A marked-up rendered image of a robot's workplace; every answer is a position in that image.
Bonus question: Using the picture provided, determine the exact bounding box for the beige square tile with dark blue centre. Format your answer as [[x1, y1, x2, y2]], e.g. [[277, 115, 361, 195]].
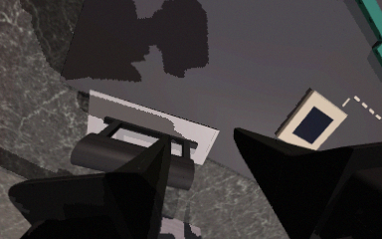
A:
[[276, 91, 348, 150]]

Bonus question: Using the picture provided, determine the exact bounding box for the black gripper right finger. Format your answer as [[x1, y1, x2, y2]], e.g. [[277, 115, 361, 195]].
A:
[[234, 127, 382, 239]]

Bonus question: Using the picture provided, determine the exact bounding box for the teal small trowel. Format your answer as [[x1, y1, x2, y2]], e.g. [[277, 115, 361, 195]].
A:
[[355, 0, 382, 66]]

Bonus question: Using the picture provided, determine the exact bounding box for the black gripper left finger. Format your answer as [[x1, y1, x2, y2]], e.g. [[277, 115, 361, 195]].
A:
[[8, 134, 171, 239]]

